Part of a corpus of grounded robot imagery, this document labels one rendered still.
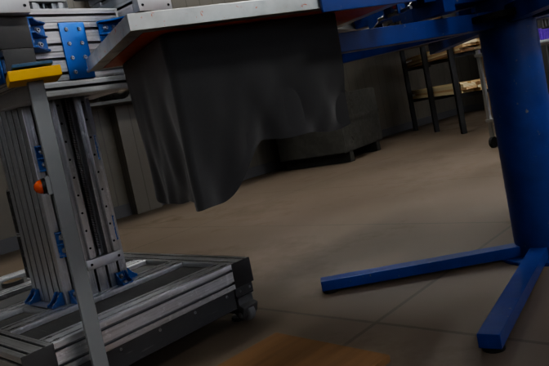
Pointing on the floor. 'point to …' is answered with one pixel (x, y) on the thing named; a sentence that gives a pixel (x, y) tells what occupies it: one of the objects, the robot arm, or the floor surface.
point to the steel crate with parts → (361, 130)
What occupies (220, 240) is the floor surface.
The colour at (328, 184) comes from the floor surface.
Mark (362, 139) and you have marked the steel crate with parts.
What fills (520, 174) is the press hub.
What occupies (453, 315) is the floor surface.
